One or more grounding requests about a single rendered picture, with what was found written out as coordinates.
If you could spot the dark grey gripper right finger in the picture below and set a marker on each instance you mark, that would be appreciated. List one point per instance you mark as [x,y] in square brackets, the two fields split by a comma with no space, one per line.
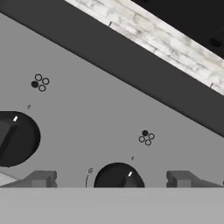
[180,179]

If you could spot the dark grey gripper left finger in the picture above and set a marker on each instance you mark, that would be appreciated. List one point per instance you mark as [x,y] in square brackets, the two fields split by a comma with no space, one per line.
[40,179]

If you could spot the black hob knob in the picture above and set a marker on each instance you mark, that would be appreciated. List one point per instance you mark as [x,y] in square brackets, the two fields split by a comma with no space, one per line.
[17,140]
[118,176]

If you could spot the grey and black hob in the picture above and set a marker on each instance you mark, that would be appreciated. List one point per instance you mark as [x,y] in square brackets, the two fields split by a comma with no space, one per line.
[96,96]

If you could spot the black range hood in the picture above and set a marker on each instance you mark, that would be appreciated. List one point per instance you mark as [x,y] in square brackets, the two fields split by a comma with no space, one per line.
[189,17]

